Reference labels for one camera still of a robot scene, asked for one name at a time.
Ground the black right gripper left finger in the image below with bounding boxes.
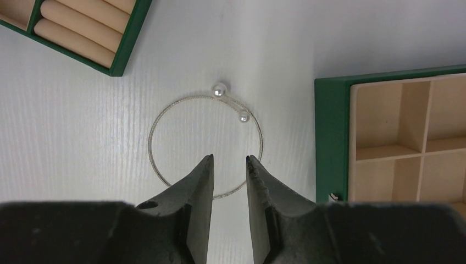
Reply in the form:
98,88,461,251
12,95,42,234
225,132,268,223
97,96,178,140
1,155,214,263

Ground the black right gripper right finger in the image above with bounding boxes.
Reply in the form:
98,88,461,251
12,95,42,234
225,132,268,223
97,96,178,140
246,156,465,263

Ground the silver hoop necklace with pearls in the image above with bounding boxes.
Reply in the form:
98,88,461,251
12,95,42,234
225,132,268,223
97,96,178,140
147,81,264,200

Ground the green jewelry box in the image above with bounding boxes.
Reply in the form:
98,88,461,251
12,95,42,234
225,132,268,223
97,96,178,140
314,65,465,215

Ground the green jewelry tray with compartments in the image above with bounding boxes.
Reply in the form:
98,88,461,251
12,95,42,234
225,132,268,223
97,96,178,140
1,0,152,77

